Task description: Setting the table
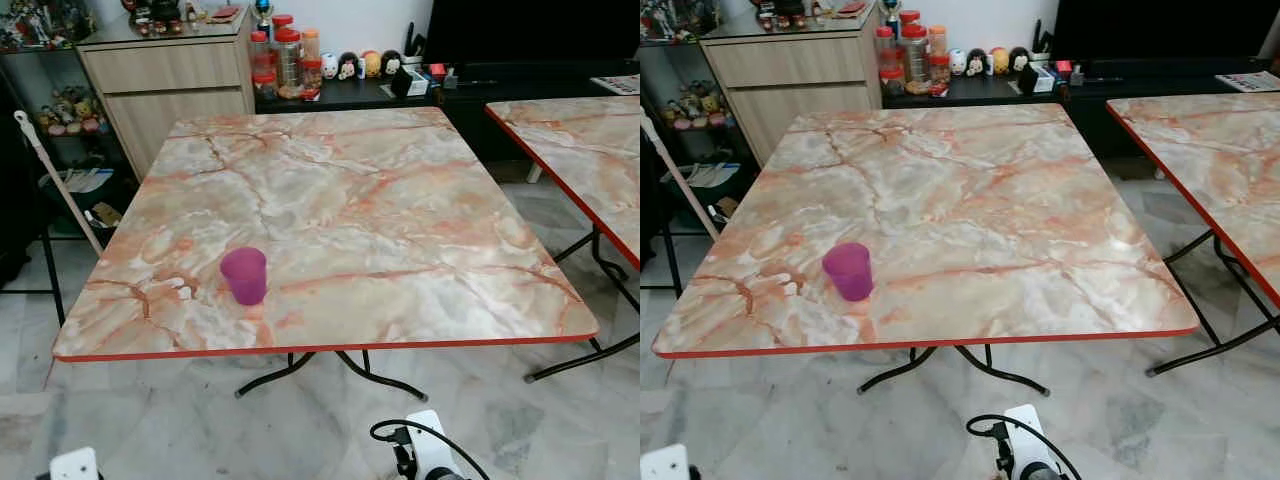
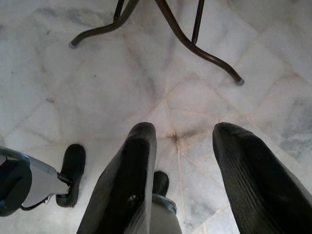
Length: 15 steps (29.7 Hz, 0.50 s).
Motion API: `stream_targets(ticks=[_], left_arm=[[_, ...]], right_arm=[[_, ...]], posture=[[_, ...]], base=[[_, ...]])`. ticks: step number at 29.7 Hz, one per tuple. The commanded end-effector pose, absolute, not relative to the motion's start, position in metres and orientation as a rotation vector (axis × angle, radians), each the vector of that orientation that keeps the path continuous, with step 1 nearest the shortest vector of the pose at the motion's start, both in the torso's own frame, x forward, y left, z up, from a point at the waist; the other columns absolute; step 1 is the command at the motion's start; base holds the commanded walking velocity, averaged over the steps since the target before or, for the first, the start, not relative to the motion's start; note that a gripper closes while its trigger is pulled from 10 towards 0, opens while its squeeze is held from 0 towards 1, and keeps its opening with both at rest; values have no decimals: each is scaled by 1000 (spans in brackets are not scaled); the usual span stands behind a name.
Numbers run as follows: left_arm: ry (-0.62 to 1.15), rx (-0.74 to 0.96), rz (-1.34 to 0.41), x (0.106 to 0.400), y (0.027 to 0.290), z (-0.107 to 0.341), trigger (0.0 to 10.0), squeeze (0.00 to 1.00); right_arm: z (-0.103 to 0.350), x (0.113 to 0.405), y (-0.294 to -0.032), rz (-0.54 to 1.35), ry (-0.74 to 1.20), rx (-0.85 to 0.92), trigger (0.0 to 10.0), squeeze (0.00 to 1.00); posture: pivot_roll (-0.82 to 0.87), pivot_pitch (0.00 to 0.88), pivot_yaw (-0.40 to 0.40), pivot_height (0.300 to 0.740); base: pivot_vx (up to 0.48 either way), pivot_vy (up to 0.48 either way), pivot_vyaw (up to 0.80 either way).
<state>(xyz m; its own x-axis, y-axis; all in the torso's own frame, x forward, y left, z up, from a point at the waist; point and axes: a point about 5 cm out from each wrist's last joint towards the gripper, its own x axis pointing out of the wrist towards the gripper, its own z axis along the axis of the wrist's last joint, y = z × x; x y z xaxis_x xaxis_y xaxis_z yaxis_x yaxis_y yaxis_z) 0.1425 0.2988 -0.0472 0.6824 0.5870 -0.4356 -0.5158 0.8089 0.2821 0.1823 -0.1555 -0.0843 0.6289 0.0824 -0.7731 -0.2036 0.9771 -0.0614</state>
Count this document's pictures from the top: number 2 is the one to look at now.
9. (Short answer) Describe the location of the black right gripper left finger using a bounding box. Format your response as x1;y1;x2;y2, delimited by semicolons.
77;122;157;234

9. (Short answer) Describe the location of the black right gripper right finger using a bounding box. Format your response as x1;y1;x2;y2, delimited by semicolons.
212;122;312;234

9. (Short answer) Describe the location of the robot right black foot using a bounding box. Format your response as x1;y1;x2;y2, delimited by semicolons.
152;171;170;196

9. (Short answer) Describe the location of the robot black foot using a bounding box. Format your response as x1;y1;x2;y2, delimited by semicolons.
56;144;86;208
152;171;170;196

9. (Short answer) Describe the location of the robot right leg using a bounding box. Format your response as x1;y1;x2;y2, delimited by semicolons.
149;194;183;234

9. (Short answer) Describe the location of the robot left black foot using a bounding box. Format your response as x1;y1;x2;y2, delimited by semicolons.
56;144;86;208

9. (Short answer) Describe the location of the dark brown metal table base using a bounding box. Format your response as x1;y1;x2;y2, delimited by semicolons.
69;0;245;86

